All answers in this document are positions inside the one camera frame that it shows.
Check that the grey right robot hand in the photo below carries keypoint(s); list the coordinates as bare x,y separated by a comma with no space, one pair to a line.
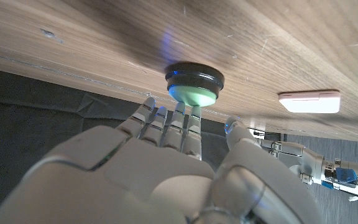
141,180

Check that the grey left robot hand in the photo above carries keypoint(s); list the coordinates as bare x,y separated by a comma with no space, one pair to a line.
303,161

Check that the green button with black base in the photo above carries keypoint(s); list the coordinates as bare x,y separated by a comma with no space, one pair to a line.
194,84

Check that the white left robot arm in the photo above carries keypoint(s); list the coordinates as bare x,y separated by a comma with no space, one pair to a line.
350,179

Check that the black backdrop curtain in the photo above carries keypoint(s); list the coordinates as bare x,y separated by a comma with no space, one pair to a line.
42,118

